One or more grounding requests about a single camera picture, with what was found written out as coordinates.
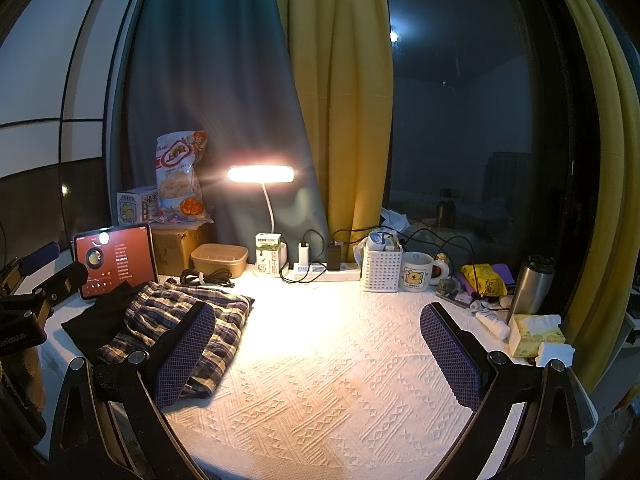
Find white charger plug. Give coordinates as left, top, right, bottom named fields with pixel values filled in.
left=297, top=242, right=310, bottom=266

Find teal curtain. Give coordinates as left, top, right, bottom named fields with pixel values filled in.
left=110, top=0, right=328, bottom=256

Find red screen tablet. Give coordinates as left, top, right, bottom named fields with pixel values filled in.
left=73, top=223, right=157, bottom=300

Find white bear mug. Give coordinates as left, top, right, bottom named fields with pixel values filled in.
left=399, top=252, right=450, bottom=292

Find small cartoon carton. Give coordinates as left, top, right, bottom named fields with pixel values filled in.
left=117, top=185, right=158, bottom=226

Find green white small box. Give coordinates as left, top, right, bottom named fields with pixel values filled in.
left=255, top=233, right=281, bottom=275

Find blue plaid pants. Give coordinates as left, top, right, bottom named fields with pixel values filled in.
left=98, top=283, right=254, bottom=398

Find white desk lamp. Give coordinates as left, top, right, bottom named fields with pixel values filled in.
left=227, top=165, right=295, bottom=233

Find black power adapter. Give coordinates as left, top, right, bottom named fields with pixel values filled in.
left=326, top=242, right=342, bottom=271

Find brown lidded food container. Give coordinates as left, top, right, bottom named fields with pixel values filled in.
left=190, top=243, right=248, bottom=278

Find cardboard box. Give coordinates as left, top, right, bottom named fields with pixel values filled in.
left=151, top=221, right=216, bottom=275

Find yellow curtain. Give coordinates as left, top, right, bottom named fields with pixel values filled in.
left=277, top=0, right=394, bottom=258

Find floral tissue box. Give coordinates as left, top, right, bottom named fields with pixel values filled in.
left=508, top=314, right=566, bottom=359

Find white textured tablecloth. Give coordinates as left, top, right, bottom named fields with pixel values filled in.
left=37, top=263, right=599, bottom=480

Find white tube bottle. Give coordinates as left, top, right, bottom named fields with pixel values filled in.
left=475, top=310, right=510, bottom=340

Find steel thermos bottle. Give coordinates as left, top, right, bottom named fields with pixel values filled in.
left=506, top=255, right=554, bottom=322

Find white perforated basket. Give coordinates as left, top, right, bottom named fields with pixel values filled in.
left=360, top=230, right=402, bottom=292

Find white power strip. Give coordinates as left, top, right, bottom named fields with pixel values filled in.
left=283, top=262, right=360, bottom=283

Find orange chips bag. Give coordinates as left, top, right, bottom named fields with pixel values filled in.
left=155, top=130, right=210, bottom=223

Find yellow snack bag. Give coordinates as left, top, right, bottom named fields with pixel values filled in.
left=461, top=263, right=508, bottom=297

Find coiled black cable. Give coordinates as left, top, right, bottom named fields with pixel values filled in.
left=178, top=266, right=237, bottom=290

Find black folded cloth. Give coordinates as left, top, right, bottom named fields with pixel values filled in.
left=62, top=283, right=144, bottom=364

